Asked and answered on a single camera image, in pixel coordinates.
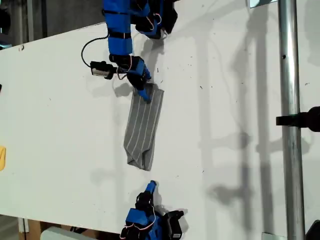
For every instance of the black rounded object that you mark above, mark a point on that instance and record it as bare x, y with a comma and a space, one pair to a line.
313, 231

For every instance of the white box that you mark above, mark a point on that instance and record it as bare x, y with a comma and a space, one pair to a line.
57, 235

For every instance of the black camera box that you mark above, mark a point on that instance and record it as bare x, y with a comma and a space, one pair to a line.
175, 225
100, 70

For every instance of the wooden table leg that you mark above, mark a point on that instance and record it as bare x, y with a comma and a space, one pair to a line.
35, 230

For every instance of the yellow object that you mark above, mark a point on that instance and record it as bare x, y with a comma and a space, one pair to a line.
2, 158

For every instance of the black clamp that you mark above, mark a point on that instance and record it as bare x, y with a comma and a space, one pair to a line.
307, 118

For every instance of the bluish object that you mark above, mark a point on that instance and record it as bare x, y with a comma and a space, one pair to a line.
3, 44

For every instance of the grey striped towel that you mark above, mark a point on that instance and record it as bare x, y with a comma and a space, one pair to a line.
142, 132

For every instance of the short black camera stalk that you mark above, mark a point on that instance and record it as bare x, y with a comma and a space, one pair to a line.
111, 72

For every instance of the steel post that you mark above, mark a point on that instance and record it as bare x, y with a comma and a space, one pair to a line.
290, 75

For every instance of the metal bracket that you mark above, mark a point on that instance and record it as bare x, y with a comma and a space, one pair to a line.
255, 3

